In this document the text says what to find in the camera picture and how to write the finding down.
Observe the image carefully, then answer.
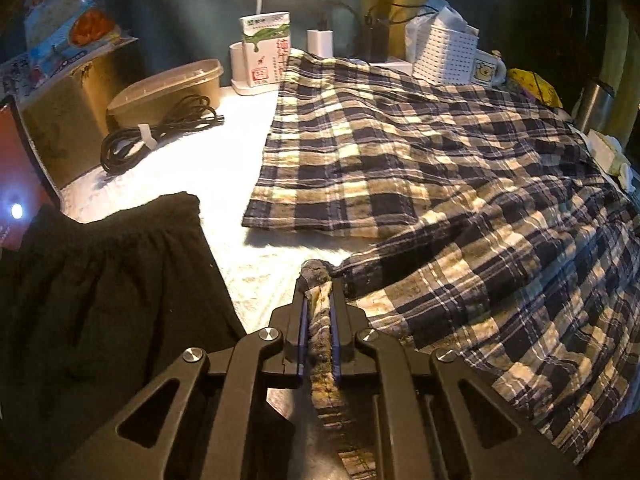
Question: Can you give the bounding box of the milk carton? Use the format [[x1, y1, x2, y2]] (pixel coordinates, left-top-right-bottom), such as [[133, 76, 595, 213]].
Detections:
[[240, 11, 292, 86]]

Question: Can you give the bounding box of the bear print mug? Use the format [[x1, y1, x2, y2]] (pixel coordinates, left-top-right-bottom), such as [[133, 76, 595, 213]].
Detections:
[[470, 50, 507, 86]]

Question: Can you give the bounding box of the yellow bag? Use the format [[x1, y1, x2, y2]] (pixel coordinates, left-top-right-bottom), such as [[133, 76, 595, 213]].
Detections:
[[507, 67, 563, 108]]

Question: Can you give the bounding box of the coiled black cable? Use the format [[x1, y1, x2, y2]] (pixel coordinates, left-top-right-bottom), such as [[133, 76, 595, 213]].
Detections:
[[100, 95, 226, 177]]

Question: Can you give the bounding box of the white power strip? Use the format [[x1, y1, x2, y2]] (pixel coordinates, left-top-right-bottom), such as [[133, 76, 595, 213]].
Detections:
[[367, 57, 416, 77]]

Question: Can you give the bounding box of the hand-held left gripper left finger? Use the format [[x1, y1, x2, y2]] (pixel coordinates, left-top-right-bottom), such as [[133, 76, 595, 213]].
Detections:
[[55, 275, 308, 480]]

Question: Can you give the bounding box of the steel thermos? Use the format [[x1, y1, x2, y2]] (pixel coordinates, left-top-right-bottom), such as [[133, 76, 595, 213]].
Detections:
[[575, 77, 618, 136]]

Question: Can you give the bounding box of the white knitted tablecloth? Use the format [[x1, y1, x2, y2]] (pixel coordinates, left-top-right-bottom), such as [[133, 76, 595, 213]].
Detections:
[[60, 85, 361, 336]]

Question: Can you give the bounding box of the white charger plug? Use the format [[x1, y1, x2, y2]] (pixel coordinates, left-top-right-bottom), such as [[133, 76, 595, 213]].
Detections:
[[306, 29, 335, 58]]

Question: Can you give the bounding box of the tissue pack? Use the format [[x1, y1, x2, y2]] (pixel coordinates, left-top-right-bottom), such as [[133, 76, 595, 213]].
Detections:
[[587, 130, 636, 191]]

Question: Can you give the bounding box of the black cloth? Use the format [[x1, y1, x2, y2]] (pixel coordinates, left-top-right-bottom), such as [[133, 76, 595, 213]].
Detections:
[[0, 191, 296, 480]]

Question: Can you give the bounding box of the black adapter cable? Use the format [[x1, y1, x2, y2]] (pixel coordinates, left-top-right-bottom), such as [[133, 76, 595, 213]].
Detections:
[[367, 2, 442, 26]]

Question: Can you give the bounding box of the white plastic bag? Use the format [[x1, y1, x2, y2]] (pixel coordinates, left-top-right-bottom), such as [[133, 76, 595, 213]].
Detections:
[[405, 0, 481, 61]]

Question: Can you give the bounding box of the printed snack bag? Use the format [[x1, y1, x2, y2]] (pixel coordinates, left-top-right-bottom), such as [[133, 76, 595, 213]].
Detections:
[[0, 0, 138, 96]]

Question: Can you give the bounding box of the brown lidded food container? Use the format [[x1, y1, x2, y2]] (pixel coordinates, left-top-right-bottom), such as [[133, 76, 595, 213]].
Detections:
[[106, 59, 224, 131]]

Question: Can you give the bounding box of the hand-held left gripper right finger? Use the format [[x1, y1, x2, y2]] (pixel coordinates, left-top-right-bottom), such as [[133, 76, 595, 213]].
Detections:
[[330, 276, 586, 480]]

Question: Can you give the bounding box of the plaid checkered shirt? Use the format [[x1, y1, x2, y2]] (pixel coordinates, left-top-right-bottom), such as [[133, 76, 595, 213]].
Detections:
[[241, 49, 640, 480]]

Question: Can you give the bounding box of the white holder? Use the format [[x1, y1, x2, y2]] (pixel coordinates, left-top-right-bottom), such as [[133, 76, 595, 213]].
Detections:
[[229, 42, 286, 96]]

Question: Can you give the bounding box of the tablet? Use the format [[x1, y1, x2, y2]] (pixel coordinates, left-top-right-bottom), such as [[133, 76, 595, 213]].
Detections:
[[0, 94, 63, 251]]

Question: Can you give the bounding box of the black power adapter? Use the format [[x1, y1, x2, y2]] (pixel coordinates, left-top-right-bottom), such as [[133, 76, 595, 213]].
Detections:
[[357, 17, 391, 63]]

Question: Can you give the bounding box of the gold box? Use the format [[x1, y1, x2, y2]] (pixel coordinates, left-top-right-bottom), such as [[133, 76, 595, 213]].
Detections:
[[20, 52, 126, 188]]

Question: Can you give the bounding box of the white perforated basket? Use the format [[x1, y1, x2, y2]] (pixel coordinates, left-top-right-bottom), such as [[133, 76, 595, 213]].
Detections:
[[412, 10, 478, 86]]

